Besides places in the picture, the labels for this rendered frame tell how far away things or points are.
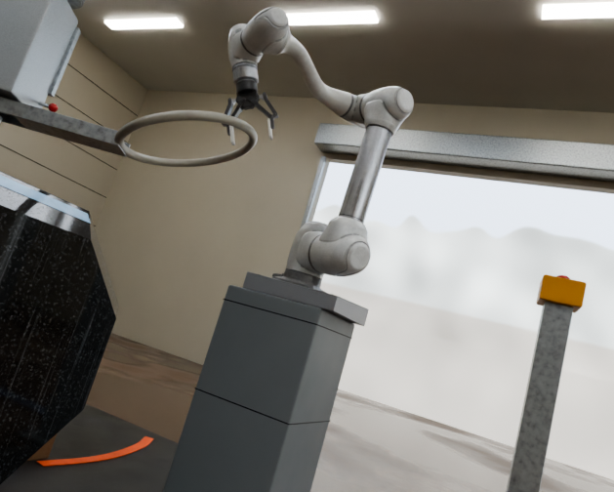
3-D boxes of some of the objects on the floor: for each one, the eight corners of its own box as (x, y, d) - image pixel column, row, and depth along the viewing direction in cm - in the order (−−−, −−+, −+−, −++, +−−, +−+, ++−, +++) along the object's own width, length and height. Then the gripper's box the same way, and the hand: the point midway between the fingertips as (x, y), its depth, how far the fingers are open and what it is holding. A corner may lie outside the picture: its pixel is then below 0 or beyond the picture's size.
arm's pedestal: (216, 478, 216) (269, 302, 231) (318, 527, 194) (370, 329, 209) (138, 497, 172) (210, 277, 187) (259, 563, 150) (330, 308, 165)
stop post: (532, 692, 125) (605, 280, 145) (452, 652, 133) (531, 266, 152) (527, 654, 143) (592, 293, 163) (456, 621, 151) (526, 279, 170)
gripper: (282, 82, 178) (289, 140, 175) (215, 94, 181) (221, 149, 178) (278, 72, 170) (285, 132, 167) (209, 84, 173) (214, 143, 170)
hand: (251, 138), depth 173 cm, fingers open, 13 cm apart
